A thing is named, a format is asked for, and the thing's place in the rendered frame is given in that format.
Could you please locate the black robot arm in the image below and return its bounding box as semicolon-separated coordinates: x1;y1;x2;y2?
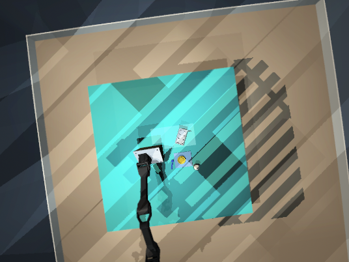
136;153;160;262

